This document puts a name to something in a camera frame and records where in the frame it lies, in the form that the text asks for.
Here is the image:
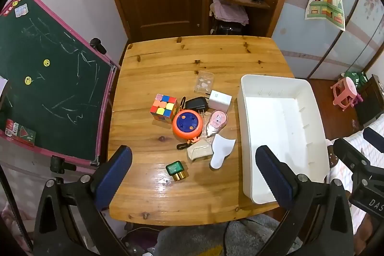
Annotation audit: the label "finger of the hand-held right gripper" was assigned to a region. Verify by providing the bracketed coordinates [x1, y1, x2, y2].
[362, 126, 384, 151]
[333, 137, 373, 182]

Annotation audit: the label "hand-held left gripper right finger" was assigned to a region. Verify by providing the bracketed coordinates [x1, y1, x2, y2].
[255, 146, 354, 256]

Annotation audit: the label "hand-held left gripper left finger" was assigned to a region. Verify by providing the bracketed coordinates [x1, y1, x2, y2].
[33, 145, 133, 256]

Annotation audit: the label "white plastic bin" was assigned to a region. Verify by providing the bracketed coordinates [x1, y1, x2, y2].
[237, 74, 330, 204]

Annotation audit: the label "green and gold small box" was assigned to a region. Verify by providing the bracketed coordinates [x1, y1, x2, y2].
[166, 161, 189, 182]

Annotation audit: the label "multicoloured puzzle cube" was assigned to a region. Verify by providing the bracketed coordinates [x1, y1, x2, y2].
[150, 93, 180, 123]

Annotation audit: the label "orange round reel with carabiner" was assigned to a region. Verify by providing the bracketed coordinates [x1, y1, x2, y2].
[172, 96, 204, 150]

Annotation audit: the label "clear plastic box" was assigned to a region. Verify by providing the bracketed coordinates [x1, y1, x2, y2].
[194, 71, 215, 95]

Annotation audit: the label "dark wooden cabinet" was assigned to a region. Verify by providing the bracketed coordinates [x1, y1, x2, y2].
[357, 74, 384, 127]

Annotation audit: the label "black chalkboard knob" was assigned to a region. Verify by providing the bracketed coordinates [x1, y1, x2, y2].
[90, 38, 107, 54]
[50, 155, 77, 174]

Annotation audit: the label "pink plastic stool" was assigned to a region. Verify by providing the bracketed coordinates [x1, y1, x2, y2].
[330, 77, 363, 109]

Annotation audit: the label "white plastic scoop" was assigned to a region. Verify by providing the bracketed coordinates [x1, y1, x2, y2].
[209, 134, 236, 169]

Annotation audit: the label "green bag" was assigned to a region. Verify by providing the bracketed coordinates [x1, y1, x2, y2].
[343, 71, 368, 85]

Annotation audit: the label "beige paper packet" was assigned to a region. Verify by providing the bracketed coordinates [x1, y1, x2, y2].
[186, 139, 214, 162]

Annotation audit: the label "small white box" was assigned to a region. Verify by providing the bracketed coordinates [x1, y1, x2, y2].
[208, 90, 232, 112]

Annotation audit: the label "grey fluffy rug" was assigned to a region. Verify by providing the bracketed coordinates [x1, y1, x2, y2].
[156, 214, 300, 256]

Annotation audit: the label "black charger adapter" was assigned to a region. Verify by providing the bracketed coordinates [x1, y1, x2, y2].
[184, 96, 210, 117]

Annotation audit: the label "folded purple clothes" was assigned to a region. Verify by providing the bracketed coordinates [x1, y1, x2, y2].
[209, 0, 249, 25]

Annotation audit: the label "green chalkboard with pink frame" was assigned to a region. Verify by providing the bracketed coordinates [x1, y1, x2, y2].
[0, 0, 117, 167]

